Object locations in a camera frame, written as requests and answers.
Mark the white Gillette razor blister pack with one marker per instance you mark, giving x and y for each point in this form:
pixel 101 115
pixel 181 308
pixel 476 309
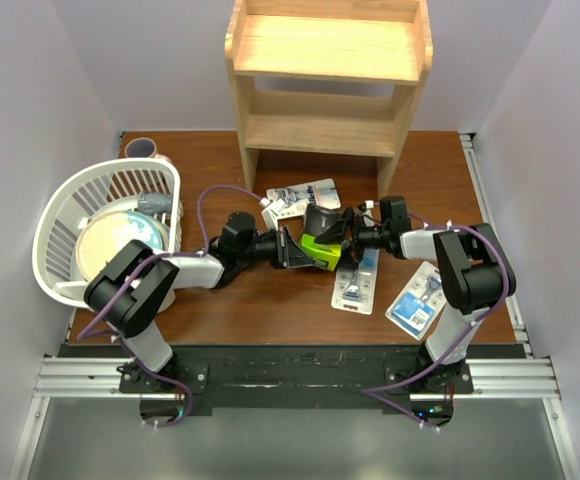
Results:
pixel 292 201

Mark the cream and teal plate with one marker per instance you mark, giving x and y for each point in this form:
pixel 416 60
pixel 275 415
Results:
pixel 108 234

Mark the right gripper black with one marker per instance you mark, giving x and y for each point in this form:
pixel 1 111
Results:
pixel 337 232

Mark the white plastic slatted basket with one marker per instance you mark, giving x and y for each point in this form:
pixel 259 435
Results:
pixel 114 185

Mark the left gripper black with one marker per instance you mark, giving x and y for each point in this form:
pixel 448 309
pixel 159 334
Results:
pixel 296 257

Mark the wooden two-tier shelf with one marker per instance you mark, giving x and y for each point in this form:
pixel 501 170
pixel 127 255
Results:
pixel 378 42

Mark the blue razor blister pack centre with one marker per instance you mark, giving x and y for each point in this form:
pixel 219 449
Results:
pixel 354 289

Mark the aluminium frame rail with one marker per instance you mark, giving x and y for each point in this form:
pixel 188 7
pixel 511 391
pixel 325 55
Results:
pixel 497 421

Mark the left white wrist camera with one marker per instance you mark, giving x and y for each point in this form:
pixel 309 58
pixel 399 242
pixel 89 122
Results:
pixel 271 217

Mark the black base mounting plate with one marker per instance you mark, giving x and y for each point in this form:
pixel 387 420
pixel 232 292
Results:
pixel 276 376

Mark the purple and pink mug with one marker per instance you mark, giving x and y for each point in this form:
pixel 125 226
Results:
pixel 142 147

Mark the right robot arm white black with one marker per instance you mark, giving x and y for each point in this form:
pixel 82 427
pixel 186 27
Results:
pixel 464 277

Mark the blue razor blister pack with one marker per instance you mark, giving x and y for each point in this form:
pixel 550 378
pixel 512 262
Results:
pixel 354 289
pixel 419 303

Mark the blue razor blister pack right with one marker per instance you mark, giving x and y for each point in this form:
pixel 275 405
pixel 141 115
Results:
pixel 419 303

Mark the grey cup in basket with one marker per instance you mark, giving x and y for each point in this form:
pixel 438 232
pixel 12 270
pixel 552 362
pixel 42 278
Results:
pixel 154 203

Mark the white bowl under basket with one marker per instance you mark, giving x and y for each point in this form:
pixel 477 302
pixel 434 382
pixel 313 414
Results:
pixel 168 300

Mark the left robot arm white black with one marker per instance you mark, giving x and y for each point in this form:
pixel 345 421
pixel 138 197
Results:
pixel 131 288

